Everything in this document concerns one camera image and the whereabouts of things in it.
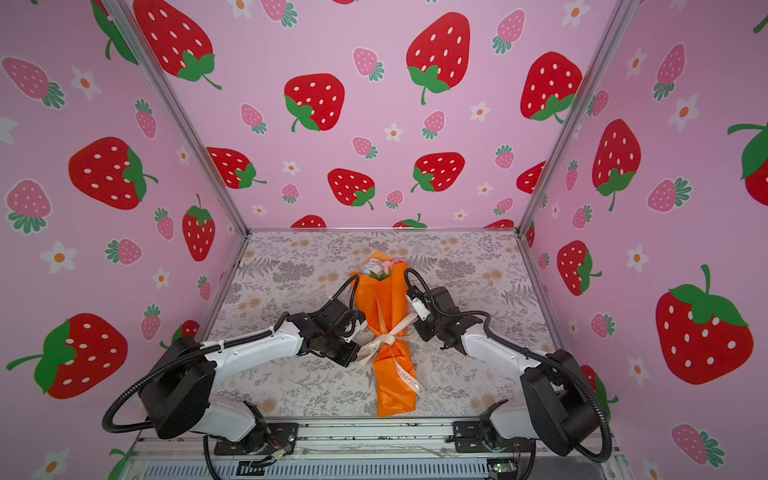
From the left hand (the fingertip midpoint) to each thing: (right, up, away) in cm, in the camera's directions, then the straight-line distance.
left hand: (358, 357), depth 84 cm
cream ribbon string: (+9, +5, 0) cm, 10 cm away
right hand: (+18, +11, +5) cm, 22 cm away
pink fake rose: (+12, +27, +21) cm, 36 cm away
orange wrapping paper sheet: (+7, +16, +13) cm, 22 cm away
